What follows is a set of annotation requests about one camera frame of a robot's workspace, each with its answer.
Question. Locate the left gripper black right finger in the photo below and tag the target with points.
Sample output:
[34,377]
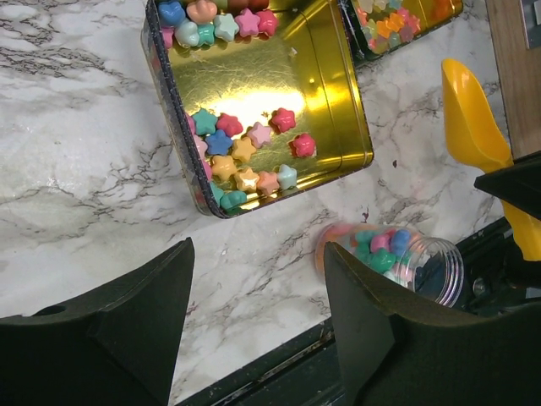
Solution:
[396,347]

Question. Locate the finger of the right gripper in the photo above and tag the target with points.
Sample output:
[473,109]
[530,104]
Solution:
[518,185]

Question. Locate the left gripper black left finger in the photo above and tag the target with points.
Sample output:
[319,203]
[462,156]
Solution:
[114,345]

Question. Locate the yellow plastic scoop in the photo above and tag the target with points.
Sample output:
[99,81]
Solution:
[474,139]

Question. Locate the clear glass jar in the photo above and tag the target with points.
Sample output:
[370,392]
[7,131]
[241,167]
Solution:
[429,266]

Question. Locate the tin of gummy candies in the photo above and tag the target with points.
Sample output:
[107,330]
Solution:
[377,27]

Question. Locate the tin of paper stars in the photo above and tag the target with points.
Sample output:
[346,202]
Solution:
[305,67]

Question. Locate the wooden board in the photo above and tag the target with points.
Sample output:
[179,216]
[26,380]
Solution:
[518,66]

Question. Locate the black mounting rail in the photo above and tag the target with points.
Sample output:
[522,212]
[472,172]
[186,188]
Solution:
[306,371]

